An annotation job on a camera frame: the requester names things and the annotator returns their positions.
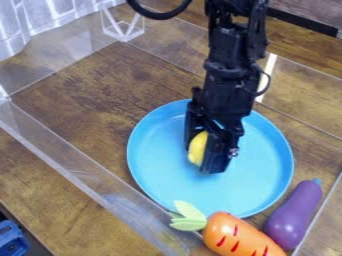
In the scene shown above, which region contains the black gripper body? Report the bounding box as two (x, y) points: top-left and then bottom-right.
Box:
(187, 63), (271, 131)

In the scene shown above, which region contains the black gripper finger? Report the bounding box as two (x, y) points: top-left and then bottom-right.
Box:
(199, 125), (244, 174)
(184, 104), (205, 148)

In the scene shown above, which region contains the yellow toy lemon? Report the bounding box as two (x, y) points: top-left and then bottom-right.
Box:
(187, 131), (208, 166)

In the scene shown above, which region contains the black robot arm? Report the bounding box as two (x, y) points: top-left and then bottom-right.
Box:
(184, 0), (268, 174)

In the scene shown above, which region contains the blue round tray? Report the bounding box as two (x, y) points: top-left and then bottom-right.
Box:
(127, 100), (294, 218)

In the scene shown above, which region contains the orange toy carrot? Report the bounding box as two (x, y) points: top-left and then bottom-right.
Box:
(169, 200), (287, 256)

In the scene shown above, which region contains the purple toy eggplant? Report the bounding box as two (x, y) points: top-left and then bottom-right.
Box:
(264, 178), (323, 251)

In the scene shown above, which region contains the white curtain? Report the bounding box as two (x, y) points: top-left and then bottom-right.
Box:
(0, 0), (125, 61)

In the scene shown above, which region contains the blue object at corner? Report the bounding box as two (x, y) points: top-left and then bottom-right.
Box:
(0, 220), (29, 256)

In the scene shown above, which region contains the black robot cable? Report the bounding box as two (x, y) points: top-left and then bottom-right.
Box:
(125, 0), (195, 21)

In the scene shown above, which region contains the clear acrylic enclosure wall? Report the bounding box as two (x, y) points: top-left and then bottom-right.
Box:
(0, 4), (342, 256)

